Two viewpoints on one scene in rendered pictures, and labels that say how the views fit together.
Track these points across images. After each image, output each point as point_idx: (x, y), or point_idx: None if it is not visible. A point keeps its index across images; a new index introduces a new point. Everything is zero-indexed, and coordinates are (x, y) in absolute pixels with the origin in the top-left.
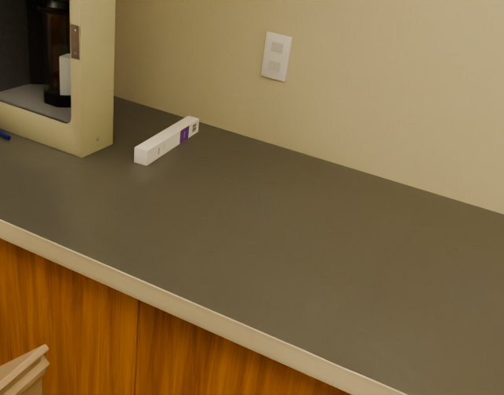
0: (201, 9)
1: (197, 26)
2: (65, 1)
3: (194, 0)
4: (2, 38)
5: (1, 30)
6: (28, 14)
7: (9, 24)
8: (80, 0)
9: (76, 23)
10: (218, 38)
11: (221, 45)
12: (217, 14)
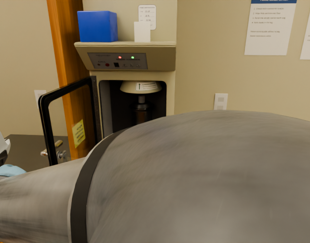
0: (179, 89)
1: (177, 97)
2: (145, 103)
3: (175, 86)
4: (107, 129)
5: (107, 125)
6: (112, 113)
7: (108, 121)
8: (173, 102)
9: (170, 114)
10: (189, 100)
11: (191, 103)
12: (188, 90)
